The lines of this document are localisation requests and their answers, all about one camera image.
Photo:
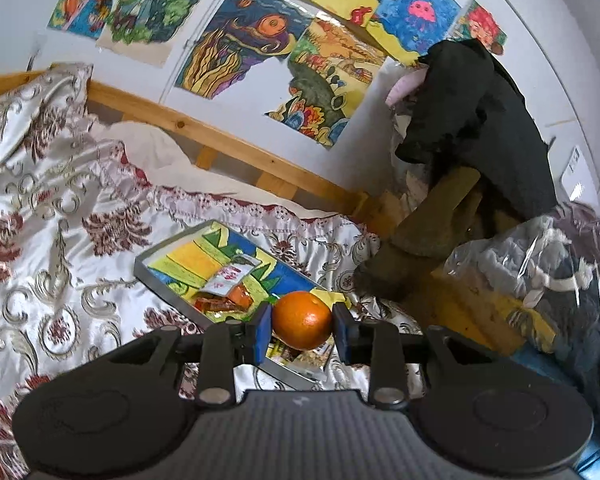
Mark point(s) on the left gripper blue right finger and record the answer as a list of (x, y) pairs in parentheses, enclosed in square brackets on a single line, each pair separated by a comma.
[(347, 336)]

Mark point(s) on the cream pillow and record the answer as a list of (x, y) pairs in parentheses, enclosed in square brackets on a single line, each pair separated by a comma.
[(165, 163)]

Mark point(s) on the landscape drawing poster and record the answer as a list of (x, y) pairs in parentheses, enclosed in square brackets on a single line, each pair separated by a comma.
[(331, 71)]

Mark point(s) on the clear plastic bag of clothes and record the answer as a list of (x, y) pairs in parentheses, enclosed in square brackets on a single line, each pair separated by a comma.
[(550, 267)]

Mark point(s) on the black hanging jacket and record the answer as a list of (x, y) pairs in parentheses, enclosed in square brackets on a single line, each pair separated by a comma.
[(469, 112)]

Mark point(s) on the orange snack packet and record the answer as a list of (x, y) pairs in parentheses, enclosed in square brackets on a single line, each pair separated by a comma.
[(238, 300)]

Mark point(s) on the jellyfish sea drawing poster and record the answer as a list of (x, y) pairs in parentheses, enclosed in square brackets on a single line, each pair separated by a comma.
[(380, 5)]

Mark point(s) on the starry swirl drawing poster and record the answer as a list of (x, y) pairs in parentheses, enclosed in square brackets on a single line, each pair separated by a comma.
[(240, 35)]

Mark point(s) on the silver floral satin bedspread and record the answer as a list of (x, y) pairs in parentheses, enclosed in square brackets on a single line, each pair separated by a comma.
[(74, 215)]

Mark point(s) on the green white seaweed pouch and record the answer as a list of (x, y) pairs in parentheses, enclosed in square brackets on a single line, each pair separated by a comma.
[(230, 274)]

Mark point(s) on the blond child drawing poster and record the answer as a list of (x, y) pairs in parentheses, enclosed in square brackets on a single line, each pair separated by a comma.
[(144, 30)]

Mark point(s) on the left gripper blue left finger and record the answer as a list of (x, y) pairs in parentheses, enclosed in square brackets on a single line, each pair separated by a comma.
[(258, 333)]

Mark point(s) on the small orange mandarin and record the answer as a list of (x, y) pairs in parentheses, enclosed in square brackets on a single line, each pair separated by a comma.
[(302, 321)]

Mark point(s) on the wooden bed frame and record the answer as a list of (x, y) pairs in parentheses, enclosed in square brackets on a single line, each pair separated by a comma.
[(276, 177)]

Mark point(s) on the grey tray with colourful drawing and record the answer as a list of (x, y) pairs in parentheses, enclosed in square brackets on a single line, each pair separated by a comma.
[(176, 268)]

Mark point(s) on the red haired girl drawing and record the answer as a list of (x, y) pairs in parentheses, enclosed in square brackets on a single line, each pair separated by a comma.
[(475, 22)]

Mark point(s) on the brown hanging garment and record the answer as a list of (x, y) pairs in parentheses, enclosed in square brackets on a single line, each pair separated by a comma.
[(424, 239)]

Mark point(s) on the mixed nut bar packet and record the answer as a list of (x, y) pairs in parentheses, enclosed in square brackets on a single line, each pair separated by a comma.
[(309, 364)]

